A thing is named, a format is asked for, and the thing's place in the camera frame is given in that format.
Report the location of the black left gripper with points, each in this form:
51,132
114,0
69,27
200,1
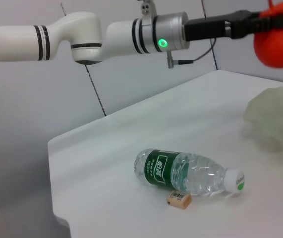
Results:
205,26

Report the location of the red-orange fruit with stem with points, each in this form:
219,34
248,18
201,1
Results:
275,49

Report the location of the clear water bottle green label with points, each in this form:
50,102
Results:
171,171

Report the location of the beige eraser with barcode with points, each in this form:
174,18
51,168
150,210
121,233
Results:
179,199

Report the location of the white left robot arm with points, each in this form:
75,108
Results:
81,29

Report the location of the translucent wavy glass fruit plate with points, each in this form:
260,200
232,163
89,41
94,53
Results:
275,124

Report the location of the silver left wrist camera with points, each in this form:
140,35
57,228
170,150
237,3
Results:
146,11

